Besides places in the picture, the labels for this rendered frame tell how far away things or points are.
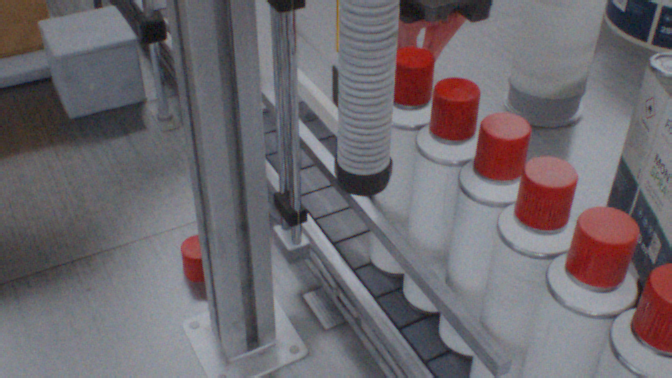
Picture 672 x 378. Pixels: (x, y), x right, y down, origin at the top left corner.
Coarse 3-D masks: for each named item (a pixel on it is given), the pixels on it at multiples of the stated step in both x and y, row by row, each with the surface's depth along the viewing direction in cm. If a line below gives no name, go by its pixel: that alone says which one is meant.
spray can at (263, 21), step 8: (256, 0) 80; (264, 0) 80; (256, 8) 81; (264, 8) 81; (256, 16) 81; (264, 16) 82; (264, 24) 82; (264, 32) 83; (264, 40) 83; (264, 48) 84; (264, 56) 84; (264, 64) 85; (272, 64) 86; (264, 72) 86; (272, 72) 86; (272, 80) 87; (272, 88) 87
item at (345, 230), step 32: (160, 0) 111; (320, 128) 86; (320, 192) 78; (320, 224) 74; (352, 224) 74; (352, 256) 70; (384, 288) 67; (416, 320) 65; (416, 352) 62; (448, 352) 62
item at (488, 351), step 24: (264, 96) 77; (312, 144) 70; (360, 216) 64; (384, 216) 62; (384, 240) 61; (408, 264) 58; (432, 288) 56; (456, 312) 54; (480, 336) 53; (480, 360) 53; (504, 360) 51
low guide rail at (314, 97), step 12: (300, 72) 89; (300, 84) 88; (312, 84) 87; (312, 96) 85; (324, 96) 85; (312, 108) 86; (324, 108) 83; (336, 108) 83; (324, 120) 84; (336, 120) 82; (336, 132) 82
